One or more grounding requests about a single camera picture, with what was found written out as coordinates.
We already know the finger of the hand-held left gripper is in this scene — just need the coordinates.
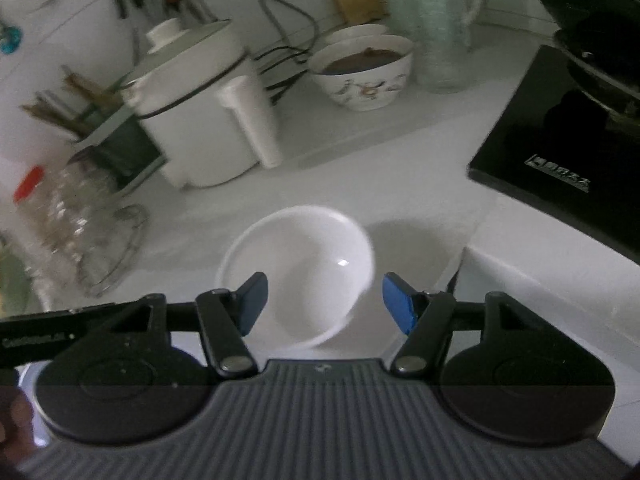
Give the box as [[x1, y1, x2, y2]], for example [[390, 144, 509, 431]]
[[70, 303, 119, 326]]

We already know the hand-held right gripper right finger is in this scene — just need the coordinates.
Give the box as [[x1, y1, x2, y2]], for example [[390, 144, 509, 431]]
[[382, 272, 551, 380]]

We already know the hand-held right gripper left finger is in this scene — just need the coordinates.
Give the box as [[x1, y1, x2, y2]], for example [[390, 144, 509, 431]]
[[101, 272, 269, 380]]

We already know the plain white bowl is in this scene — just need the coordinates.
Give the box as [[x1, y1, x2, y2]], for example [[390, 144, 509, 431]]
[[215, 205, 377, 350]]

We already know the person's left hand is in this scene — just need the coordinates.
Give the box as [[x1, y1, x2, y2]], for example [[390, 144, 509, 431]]
[[0, 390, 37, 462]]

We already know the clear glass jar red lid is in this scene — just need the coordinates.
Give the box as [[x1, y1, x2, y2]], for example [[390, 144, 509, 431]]
[[0, 160, 132, 292]]

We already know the red-lidded plastic jar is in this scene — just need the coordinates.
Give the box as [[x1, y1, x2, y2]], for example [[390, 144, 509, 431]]
[[0, 165, 51, 241]]

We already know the green chopstick holder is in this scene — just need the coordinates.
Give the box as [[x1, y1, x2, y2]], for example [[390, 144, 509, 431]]
[[72, 104, 169, 194]]

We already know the white electric kettle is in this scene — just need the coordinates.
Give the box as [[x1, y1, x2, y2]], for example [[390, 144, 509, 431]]
[[122, 17, 284, 190]]

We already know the black induction cooktop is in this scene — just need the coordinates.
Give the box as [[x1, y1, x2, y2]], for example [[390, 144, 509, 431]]
[[467, 44, 640, 266]]

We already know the bundle of chopsticks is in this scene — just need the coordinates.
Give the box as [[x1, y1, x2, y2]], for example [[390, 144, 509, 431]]
[[20, 64, 127, 139]]

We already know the patterned bowl with dark liquid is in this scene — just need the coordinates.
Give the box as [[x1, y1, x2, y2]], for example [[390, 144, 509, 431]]
[[307, 34, 416, 113]]

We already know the white bowl with brown rim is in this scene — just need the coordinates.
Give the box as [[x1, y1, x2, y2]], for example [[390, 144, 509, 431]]
[[322, 23, 391, 47]]

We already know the black wok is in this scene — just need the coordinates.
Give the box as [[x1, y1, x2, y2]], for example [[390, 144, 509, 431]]
[[517, 0, 640, 132]]

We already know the black power cable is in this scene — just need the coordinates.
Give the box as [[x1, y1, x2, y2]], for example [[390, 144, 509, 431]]
[[254, 44, 317, 107]]

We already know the grey power cable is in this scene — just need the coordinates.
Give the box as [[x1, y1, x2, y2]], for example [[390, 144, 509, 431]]
[[242, 0, 318, 53]]

